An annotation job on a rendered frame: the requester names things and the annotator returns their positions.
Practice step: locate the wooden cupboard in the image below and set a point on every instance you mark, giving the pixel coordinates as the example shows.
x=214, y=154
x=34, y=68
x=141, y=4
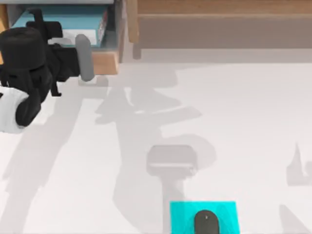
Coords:
x=219, y=26

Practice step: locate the cyan square mat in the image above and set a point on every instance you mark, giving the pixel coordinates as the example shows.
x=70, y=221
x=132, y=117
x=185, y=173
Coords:
x=180, y=217

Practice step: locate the blue book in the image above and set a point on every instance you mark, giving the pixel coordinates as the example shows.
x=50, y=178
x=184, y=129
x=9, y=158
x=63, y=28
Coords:
x=73, y=18

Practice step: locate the dark grey computer mouse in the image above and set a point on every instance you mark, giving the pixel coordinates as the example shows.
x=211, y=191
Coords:
x=206, y=223

